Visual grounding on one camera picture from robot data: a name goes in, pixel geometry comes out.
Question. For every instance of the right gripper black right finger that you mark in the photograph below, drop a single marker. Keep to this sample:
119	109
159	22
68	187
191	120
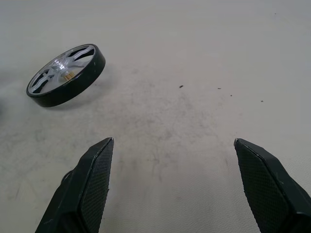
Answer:
272	194

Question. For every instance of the black motor rotor silver spokes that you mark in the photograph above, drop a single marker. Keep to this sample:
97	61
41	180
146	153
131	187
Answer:
81	83

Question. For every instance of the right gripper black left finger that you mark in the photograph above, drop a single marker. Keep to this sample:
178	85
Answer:
80	194

